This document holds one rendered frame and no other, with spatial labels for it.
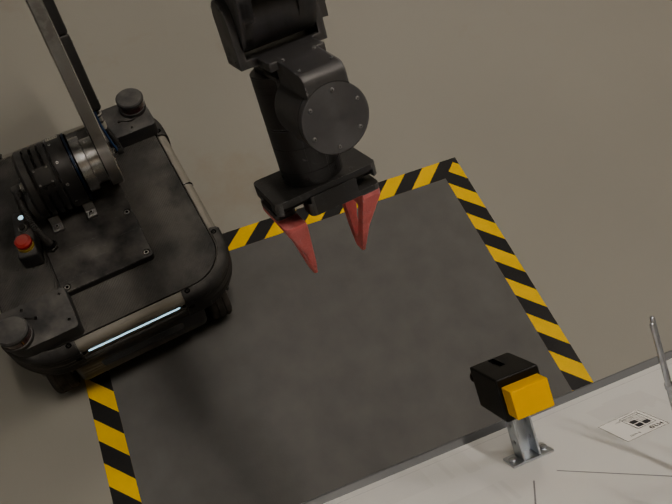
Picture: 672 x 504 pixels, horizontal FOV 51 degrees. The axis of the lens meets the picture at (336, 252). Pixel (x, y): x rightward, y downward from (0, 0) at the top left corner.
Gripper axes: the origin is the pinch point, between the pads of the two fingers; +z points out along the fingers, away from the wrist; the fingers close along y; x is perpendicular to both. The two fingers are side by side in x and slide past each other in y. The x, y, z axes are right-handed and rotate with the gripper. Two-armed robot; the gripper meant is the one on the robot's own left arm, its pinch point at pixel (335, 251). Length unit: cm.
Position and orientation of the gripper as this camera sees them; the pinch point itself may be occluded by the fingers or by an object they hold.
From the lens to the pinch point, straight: 70.4
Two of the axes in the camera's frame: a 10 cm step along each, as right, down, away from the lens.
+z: 2.4, 8.2, 5.3
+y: 8.7, -4.2, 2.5
